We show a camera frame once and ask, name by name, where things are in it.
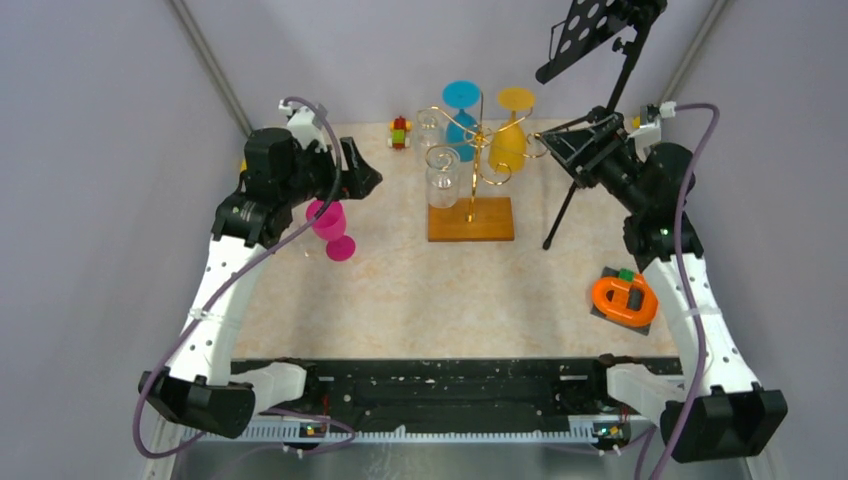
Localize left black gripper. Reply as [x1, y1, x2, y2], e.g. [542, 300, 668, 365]
[279, 135, 381, 206]

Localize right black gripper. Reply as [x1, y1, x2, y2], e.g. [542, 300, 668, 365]
[538, 116, 649, 215]

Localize magenta wine glass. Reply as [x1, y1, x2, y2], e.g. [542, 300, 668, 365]
[312, 201, 356, 262]

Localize yellow wine glass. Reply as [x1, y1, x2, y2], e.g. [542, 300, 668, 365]
[488, 86, 535, 175]

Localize clear glass front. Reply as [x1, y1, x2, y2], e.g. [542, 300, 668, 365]
[425, 146, 461, 209]

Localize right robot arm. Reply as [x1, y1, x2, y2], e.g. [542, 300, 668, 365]
[537, 114, 788, 463]

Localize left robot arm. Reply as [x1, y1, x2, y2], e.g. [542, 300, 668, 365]
[138, 127, 383, 439]

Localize blue wine glass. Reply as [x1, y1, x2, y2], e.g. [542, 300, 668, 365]
[442, 80, 481, 163]

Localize colourful toy car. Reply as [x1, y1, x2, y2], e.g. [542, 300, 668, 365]
[387, 115, 412, 150]

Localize clear hanging glass back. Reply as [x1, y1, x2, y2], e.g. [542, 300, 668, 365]
[415, 109, 443, 153]

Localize black music stand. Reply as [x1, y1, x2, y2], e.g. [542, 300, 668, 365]
[534, 1, 667, 251]

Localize orange tape dispenser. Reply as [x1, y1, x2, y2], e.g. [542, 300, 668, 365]
[589, 267, 659, 336]

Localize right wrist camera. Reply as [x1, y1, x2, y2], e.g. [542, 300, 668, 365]
[628, 100, 677, 152]

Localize gold wire glass rack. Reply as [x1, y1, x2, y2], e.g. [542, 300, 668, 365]
[426, 90, 540, 243]

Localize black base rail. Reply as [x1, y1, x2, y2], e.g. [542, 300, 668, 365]
[231, 356, 684, 439]

